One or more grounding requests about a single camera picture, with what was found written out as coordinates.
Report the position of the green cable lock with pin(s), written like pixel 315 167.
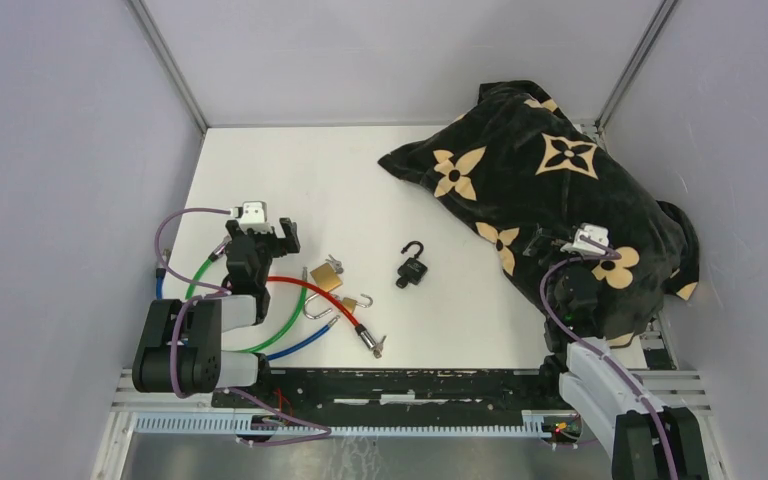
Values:
pixel 242 313

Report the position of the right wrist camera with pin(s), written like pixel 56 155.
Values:
pixel 588 240

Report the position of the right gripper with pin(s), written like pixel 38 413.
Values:
pixel 586 264

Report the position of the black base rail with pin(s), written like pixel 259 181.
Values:
pixel 345 397

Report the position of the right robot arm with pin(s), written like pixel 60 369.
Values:
pixel 643 436

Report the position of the black padlock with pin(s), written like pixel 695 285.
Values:
pixel 412 271

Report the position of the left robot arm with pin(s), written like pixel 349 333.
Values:
pixel 180 348

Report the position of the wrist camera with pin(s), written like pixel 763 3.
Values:
pixel 588 240
pixel 251 217

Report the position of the small brass padlock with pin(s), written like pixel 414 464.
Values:
pixel 352 304

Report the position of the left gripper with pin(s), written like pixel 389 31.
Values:
pixel 282 245

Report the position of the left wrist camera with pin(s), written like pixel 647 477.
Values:
pixel 251 217

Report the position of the large brass padlock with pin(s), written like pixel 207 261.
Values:
pixel 328 278

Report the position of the red cable lock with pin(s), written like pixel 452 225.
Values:
pixel 374 345

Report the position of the black floral blanket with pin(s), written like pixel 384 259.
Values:
pixel 518 173

